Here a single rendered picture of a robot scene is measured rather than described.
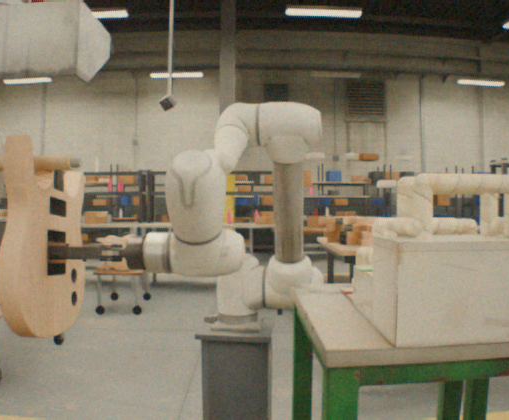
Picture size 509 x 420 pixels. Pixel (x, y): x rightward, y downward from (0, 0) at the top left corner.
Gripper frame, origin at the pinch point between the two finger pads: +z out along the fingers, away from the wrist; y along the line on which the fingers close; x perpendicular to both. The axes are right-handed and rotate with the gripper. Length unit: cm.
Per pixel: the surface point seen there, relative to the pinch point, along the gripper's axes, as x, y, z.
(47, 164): 18.1, -9.0, -0.9
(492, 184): 10, -27, -83
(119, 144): 312, 1066, 318
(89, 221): 47, 495, 181
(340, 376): -21, -23, -57
